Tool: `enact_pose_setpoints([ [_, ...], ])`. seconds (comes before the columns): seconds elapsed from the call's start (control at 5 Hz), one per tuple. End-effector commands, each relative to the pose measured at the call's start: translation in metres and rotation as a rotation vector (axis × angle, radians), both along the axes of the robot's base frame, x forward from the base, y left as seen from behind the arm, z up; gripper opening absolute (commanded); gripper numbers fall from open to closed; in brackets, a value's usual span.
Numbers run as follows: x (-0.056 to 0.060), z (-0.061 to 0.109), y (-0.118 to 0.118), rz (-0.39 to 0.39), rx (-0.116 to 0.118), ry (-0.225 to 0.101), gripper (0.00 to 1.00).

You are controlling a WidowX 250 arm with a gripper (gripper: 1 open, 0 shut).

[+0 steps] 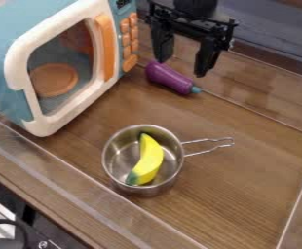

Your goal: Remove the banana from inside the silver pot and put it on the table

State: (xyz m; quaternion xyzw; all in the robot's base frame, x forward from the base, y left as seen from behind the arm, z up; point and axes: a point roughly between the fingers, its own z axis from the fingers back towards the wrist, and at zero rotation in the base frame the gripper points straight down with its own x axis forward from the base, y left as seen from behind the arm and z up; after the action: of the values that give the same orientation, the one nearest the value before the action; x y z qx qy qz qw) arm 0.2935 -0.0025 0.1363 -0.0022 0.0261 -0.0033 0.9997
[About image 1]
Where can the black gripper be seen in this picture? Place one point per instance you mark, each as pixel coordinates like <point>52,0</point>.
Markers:
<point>194,18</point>

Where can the silver pot with wire handle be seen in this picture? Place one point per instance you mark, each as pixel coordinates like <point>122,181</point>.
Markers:
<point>120,156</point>

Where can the yellow toy banana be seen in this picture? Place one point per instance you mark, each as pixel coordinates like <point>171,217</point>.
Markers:
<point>150,161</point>

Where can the purple toy eggplant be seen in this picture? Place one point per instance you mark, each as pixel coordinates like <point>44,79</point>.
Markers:
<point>162,74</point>

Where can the blue toy microwave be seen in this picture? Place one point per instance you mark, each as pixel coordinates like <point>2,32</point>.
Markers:
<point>87,33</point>

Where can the orange microwave turntable plate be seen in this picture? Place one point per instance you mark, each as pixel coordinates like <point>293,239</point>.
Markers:
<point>52,79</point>

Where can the clear acrylic barrier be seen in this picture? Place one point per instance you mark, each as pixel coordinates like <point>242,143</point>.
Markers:
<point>98,216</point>

